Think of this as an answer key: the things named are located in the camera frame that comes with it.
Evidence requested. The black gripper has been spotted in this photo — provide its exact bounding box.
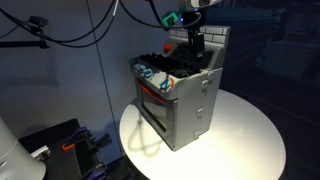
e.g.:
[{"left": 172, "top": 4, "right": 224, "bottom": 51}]
[{"left": 182, "top": 10, "right": 205, "bottom": 57}]

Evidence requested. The grey toy stove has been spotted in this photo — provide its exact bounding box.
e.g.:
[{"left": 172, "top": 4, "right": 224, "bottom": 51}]
[{"left": 128, "top": 24, "right": 233, "bottom": 153}]

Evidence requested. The black webcam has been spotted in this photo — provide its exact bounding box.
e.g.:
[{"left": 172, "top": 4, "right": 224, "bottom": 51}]
[{"left": 29, "top": 15, "right": 50, "bottom": 28}]

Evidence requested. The orange clamp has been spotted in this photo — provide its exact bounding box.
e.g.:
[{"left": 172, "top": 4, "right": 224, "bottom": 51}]
[{"left": 61, "top": 143, "right": 76, "bottom": 152}]

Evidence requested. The white rounded housing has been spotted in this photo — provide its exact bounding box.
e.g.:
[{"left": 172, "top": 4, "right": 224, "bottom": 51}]
[{"left": 0, "top": 116, "right": 47, "bottom": 180}]

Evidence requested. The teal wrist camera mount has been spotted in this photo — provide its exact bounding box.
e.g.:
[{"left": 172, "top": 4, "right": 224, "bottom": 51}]
[{"left": 162, "top": 11, "right": 183, "bottom": 30}]

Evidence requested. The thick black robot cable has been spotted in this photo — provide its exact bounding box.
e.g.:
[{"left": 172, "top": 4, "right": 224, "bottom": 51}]
[{"left": 0, "top": 0, "right": 120, "bottom": 49}]

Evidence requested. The black handled clamp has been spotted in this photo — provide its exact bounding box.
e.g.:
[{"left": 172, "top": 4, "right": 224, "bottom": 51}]
[{"left": 92, "top": 132, "right": 113, "bottom": 148}]

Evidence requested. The purple handled clamp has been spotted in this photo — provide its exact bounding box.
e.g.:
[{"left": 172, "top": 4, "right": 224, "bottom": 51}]
[
  {"left": 66, "top": 126, "right": 92, "bottom": 145},
  {"left": 81, "top": 162, "right": 108, "bottom": 180}
]

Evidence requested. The black camera boom stand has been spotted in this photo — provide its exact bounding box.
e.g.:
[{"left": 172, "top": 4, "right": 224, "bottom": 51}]
[{"left": 0, "top": 26, "right": 51, "bottom": 50}]

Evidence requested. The thin black camera cable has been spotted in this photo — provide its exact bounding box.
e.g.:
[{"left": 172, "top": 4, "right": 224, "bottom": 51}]
[{"left": 0, "top": 24, "right": 22, "bottom": 39}]

